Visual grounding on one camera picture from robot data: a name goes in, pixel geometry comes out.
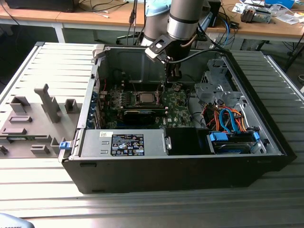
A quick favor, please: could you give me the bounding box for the silver green CPU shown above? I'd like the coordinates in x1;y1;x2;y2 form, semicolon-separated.
138;93;155;103

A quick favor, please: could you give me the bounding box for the CPU socket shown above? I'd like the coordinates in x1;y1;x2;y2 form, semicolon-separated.
135;90;164;106

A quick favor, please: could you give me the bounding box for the CPU cooler with fan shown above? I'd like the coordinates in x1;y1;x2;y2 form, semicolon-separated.
240;6;273;24

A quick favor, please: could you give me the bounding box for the green motherboard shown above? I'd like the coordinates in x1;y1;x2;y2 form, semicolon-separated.
98;82;194;130

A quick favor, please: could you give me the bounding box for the metal drive cage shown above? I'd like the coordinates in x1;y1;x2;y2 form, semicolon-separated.
193;58;249;112

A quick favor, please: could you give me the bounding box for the black speaker box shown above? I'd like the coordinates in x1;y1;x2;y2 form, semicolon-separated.
210;0;222;27

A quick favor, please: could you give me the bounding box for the black graphics card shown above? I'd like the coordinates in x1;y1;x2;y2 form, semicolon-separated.
123;109;156;125

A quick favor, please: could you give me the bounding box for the white paper leaflet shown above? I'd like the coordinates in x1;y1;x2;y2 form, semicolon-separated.
231;1;252;14

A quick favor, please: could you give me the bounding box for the black plastic shroud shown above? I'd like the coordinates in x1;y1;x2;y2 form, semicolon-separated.
165;127;209;156

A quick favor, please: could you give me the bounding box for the wooden desk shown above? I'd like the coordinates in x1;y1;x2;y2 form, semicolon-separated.
206;0;304;43
0;0;145;43

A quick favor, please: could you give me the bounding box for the grey power supply unit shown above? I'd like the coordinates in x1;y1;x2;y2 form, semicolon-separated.
79;129;167;157

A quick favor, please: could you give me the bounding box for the hard disk in blue carrier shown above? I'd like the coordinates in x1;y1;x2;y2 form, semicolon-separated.
206;132;261;155

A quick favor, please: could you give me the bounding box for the blue box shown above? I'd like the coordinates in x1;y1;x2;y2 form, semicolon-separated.
265;0;295;9

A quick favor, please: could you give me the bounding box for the clear plastic bag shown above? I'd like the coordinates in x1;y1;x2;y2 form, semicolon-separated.
276;13;302;25

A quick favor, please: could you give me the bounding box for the black PC case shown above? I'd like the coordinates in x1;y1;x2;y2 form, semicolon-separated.
58;45;297;194

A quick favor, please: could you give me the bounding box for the black flat device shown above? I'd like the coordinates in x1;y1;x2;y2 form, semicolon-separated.
4;0;76;13

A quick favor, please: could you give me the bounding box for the grey parts rack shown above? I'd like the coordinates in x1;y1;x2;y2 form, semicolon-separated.
0;83;84;159

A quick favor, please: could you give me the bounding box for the grey rounded object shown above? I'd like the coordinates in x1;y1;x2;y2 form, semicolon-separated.
0;213;33;228

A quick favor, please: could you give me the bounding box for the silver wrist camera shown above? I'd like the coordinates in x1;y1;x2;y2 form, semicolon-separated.
145;38;173;64

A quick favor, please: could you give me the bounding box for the black camera cable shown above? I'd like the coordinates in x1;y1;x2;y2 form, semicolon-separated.
169;48;230;64

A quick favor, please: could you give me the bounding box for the orange wire bundle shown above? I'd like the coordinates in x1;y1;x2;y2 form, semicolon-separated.
203;106;249;133

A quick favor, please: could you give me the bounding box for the blue wire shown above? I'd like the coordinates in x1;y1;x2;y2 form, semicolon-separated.
218;108;241;134

